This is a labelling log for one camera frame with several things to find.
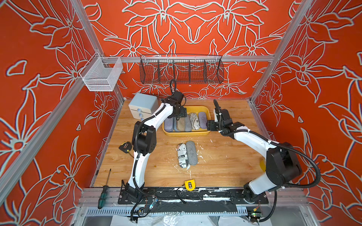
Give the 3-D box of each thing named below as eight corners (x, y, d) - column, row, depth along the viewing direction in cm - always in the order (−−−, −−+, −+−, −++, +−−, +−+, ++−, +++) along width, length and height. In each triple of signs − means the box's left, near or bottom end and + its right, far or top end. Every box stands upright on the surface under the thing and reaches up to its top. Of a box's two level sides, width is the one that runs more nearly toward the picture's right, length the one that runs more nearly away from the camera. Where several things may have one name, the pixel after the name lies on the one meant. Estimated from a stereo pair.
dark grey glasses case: (189, 166, 85) (189, 164, 83) (185, 143, 95) (186, 141, 93) (198, 164, 85) (199, 163, 83) (194, 142, 95) (195, 140, 93)
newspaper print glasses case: (179, 168, 84) (179, 166, 81) (176, 146, 94) (176, 143, 91) (189, 167, 85) (189, 165, 82) (185, 145, 94) (185, 142, 92)
